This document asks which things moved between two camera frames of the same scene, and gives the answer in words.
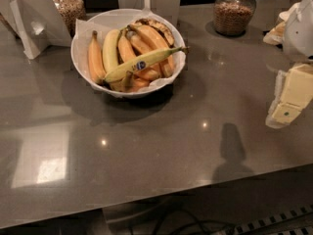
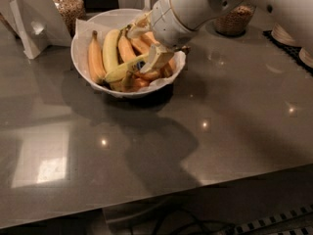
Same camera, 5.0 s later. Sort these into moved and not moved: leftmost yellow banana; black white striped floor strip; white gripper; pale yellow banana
Moved: white gripper
Not moved: black white striped floor strip; leftmost yellow banana; pale yellow banana
